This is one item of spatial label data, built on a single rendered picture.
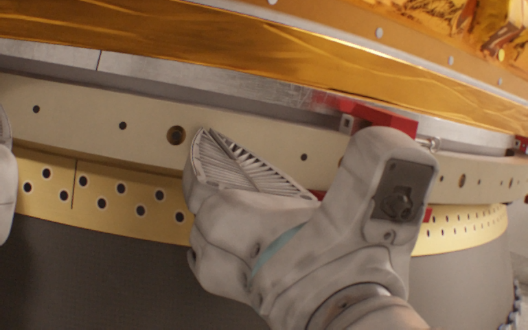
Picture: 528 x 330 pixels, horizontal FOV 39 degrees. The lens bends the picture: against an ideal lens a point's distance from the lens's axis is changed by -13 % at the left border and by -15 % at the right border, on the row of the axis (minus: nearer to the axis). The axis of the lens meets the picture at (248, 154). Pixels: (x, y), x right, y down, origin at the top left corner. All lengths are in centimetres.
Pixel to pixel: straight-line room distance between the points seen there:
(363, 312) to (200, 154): 22
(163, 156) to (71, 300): 14
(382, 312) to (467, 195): 46
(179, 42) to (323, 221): 25
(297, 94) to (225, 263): 26
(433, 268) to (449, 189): 10
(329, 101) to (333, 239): 32
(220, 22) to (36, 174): 19
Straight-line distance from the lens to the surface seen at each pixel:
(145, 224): 64
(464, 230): 92
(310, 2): 70
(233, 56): 65
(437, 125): 82
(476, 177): 83
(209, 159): 55
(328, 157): 67
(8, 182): 43
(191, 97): 66
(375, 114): 68
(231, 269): 45
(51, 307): 61
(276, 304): 40
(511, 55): 106
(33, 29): 53
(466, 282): 92
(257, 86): 66
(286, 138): 64
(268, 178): 55
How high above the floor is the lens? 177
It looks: 8 degrees down
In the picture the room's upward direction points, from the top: 14 degrees clockwise
